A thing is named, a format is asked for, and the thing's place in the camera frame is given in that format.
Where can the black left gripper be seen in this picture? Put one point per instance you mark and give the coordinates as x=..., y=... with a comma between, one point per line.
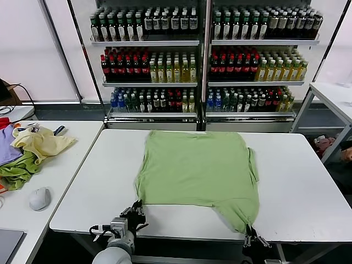
x=136, y=224

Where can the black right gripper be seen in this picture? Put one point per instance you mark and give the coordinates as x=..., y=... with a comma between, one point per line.
x=250, y=250

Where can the light green polo shirt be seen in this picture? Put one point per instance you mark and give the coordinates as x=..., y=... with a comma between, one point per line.
x=198, y=170

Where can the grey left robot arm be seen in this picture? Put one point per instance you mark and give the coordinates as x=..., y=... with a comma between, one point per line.
x=115, y=253

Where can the dark metal table crossbar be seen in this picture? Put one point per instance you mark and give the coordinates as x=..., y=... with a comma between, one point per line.
x=192, y=259

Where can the metal drinks shelf unit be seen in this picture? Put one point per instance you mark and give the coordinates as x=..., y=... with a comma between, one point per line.
x=247, y=116
x=151, y=116

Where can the white computer mouse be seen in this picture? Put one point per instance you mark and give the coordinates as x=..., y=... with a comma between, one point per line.
x=40, y=198

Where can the small green soda bottle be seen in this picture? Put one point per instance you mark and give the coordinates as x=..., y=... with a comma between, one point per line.
x=127, y=104
x=226, y=104
x=134, y=104
x=233, y=104

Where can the small white cap dark bottle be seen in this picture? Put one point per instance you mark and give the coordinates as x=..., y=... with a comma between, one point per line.
x=262, y=104
x=141, y=104
x=247, y=104
x=255, y=104
x=156, y=104
x=240, y=104
x=162, y=104
x=149, y=104

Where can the small blue water bottle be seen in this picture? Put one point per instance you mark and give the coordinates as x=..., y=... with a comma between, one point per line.
x=210, y=104
x=121, y=104
x=218, y=104
x=113, y=104

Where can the navy blue white item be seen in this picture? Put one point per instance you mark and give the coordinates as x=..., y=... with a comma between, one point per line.
x=60, y=130

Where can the small red label cola bottle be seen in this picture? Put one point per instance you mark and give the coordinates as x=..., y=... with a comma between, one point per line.
x=269, y=104
x=277, y=104
x=171, y=104
x=178, y=104

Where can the pale yellow shirt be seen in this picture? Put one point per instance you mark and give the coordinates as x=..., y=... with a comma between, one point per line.
x=46, y=143

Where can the small yellow drink bottle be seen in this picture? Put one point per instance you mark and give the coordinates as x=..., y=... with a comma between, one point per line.
x=185, y=104
x=283, y=104
x=191, y=104
x=289, y=104

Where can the pink cloth pile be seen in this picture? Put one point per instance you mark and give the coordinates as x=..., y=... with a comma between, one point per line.
x=325, y=143

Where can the crumpled green garment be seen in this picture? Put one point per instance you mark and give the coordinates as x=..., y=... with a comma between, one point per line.
x=16, y=171

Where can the orange item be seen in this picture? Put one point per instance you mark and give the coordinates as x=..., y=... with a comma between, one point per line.
x=2, y=189

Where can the red cap cola bottle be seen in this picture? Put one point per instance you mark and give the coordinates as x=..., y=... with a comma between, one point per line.
x=246, y=68
x=137, y=68
x=214, y=68
x=129, y=68
x=104, y=68
x=145, y=68
x=222, y=68
x=238, y=68
x=121, y=68
x=230, y=68
x=112, y=68
x=254, y=68

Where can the purple garment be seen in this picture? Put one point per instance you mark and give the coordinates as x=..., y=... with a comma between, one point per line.
x=6, y=145

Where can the red garment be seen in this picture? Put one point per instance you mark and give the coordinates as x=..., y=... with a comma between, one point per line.
x=4, y=123

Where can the brown cardboard box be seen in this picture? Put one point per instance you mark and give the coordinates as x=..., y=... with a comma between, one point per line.
x=13, y=92

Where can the green cap dark juice bottle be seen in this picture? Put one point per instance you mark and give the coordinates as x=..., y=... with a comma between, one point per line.
x=139, y=30
x=245, y=28
x=236, y=28
x=255, y=28
x=226, y=28
x=264, y=28
x=217, y=28
x=121, y=30
x=95, y=30
x=130, y=30
x=112, y=30
x=104, y=30

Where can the white cap black tea bottle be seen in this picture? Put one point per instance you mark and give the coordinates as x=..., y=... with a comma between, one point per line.
x=193, y=23
x=164, y=23
x=175, y=23
x=156, y=23
x=148, y=23
x=184, y=23

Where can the beige label dark bottle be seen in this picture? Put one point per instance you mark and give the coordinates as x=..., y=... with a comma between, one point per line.
x=282, y=24
x=273, y=24

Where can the white cap dark drink bottle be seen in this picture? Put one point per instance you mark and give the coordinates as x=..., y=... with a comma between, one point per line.
x=292, y=24
x=310, y=24
x=301, y=24
x=318, y=24

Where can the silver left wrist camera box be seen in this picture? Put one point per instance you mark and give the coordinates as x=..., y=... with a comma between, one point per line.
x=118, y=225

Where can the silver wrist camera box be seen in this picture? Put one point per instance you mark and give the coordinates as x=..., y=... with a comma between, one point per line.
x=118, y=225
x=272, y=261

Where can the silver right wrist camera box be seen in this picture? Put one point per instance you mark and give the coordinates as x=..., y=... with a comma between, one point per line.
x=272, y=261

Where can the white metal frame table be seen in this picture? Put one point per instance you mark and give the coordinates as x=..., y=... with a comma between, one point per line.
x=330, y=93

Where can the diagonal black white frame bar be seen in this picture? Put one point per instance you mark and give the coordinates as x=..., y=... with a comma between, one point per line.
x=336, y=44
x=61, y=52

